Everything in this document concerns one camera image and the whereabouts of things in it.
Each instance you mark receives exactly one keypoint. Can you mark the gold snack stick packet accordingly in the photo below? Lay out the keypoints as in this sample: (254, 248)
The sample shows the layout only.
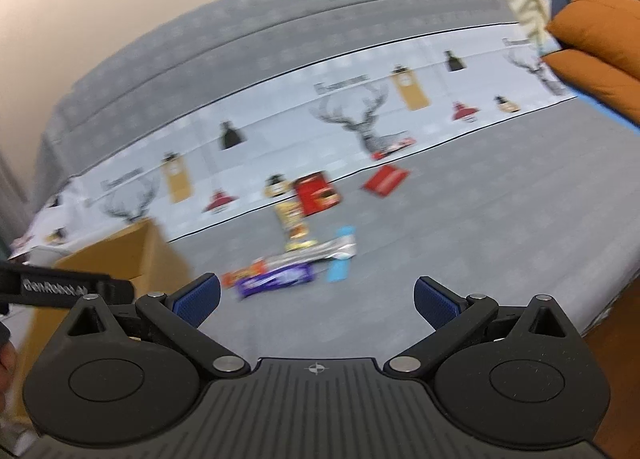
(292, 224)

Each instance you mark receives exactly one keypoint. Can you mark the dark brown chocolate packet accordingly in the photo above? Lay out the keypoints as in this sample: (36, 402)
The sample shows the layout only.
(395, 146)

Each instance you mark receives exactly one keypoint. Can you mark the light blue snack packet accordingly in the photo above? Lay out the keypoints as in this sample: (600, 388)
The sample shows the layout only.
(342, 266)

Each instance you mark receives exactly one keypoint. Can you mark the brown cardboard box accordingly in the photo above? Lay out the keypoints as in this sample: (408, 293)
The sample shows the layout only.
(130, 251)

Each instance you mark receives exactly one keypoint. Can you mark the purple snack packet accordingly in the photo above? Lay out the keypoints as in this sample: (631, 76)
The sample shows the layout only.
(275, 280)

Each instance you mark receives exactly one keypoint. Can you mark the dark red snack packet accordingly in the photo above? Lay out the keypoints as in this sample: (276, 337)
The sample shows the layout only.
(317, 194)

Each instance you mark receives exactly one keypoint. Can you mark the orange pillow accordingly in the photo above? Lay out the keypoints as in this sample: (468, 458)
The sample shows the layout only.
(595, 81)
(600, 19)

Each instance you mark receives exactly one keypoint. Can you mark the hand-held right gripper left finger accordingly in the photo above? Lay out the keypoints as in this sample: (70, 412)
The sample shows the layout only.
(197, 298)

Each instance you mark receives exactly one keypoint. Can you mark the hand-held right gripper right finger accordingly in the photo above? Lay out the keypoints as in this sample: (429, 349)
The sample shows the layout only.
(436, 304)

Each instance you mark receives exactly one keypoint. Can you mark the grey printed bedsheet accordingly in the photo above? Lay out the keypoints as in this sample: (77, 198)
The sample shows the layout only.
(450, 239)

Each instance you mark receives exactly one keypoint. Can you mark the silver snack packet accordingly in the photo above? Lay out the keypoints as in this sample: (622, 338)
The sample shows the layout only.
(315, 251)

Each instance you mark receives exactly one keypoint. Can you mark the orange clear snack packet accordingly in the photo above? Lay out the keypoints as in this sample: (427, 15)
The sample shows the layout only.
(245, 273)

